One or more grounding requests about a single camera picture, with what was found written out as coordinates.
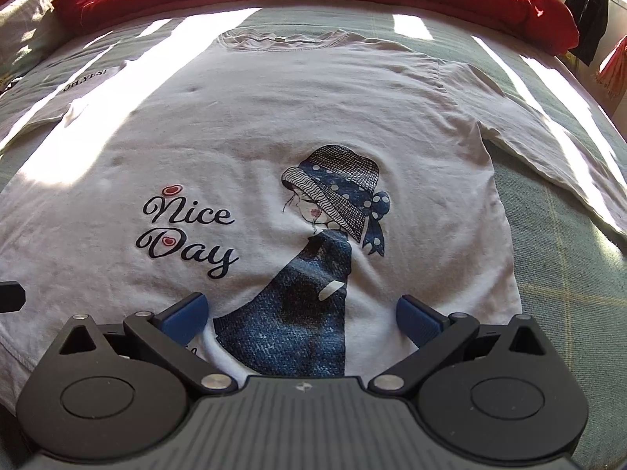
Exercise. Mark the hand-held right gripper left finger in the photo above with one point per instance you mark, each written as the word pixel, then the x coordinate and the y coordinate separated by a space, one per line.
pixel 183 320

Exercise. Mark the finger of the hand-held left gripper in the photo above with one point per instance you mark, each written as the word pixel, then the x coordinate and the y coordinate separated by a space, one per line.
pixel 11 297

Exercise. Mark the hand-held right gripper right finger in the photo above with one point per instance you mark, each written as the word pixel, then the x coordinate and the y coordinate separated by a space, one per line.
pixel 419 320

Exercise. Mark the white printed long-sleeve shirt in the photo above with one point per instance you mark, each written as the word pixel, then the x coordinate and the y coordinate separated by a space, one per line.
pixel 245 122

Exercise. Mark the grey patterned pillow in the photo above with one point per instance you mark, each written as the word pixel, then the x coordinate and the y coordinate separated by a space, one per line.
pixel 29 19

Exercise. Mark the orange curtain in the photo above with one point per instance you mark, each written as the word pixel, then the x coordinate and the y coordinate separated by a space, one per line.
pixel 615 68

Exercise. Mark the black garment on hanger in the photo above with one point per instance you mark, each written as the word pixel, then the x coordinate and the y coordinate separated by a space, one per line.
pixel 588 10

